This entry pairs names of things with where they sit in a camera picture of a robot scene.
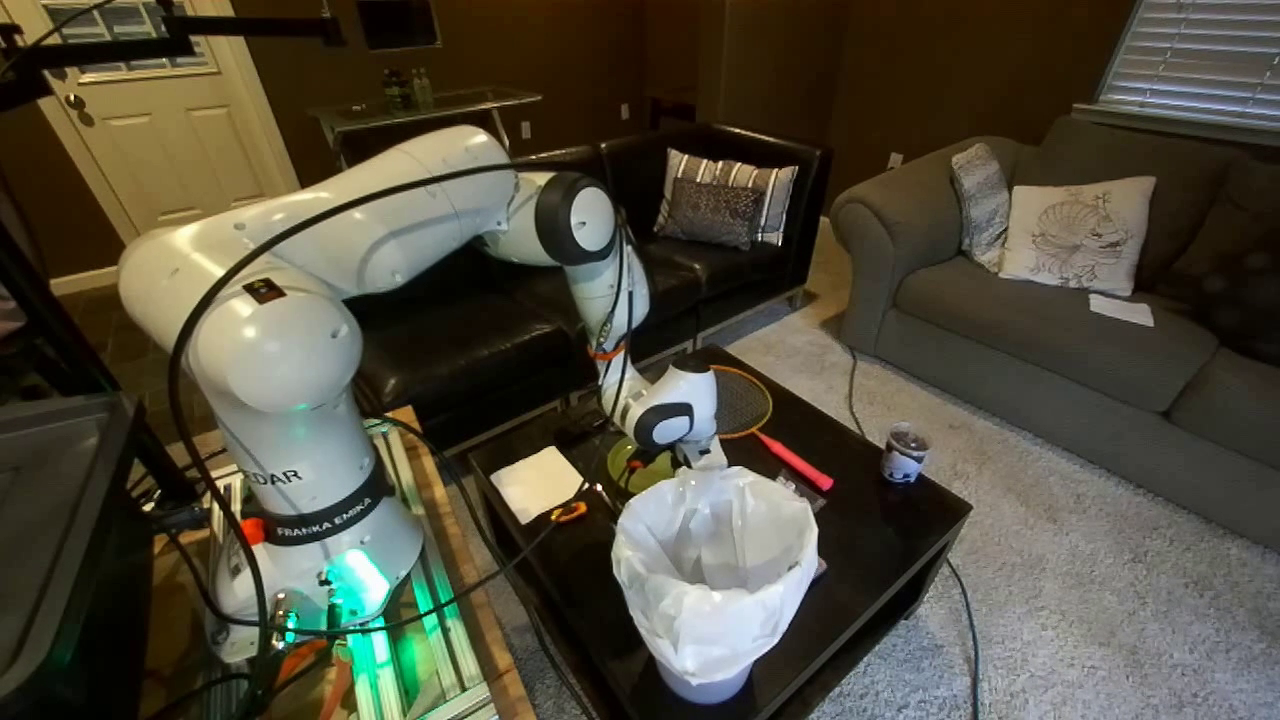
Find white paper sheet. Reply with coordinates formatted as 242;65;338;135
1085;287;1162;331

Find grey fabric sofa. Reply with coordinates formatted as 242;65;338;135
829;113;1280;553

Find black coffee table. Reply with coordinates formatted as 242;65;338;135
465;343;976;720

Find white window blinds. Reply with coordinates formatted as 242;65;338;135
1093;0;1280;140

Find black leather sofa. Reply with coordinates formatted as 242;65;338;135
338;118;831;453

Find small printed cup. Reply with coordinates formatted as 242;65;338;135
881;429;933;487

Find white trash bin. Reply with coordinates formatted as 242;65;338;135
654;652;761;707

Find white panel door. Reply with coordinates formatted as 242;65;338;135
0;0;308;275

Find grey striped pillow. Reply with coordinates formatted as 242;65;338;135
947;140;1014;275

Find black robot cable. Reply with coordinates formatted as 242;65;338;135
156;156;643;720

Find white printed pillow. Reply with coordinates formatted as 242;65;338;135
995;173;1162;301

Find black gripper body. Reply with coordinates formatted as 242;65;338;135
672;442;737;479

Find black overhead boom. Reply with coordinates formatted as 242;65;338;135
0;6;345;83

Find black equipment box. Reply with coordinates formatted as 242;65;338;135
0;391;156;720

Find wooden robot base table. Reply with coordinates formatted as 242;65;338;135
133;410;535;720

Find badminton racket with red handle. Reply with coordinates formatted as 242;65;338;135
705;361;839;494

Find glass side table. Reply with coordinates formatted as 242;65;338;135
314;83;549;173

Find brown patterned pillow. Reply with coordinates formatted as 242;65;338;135
654;177;770;256

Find white striped square pillow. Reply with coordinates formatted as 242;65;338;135
654;144;805;251

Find black floor cable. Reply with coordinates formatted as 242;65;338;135
839;341;988;720

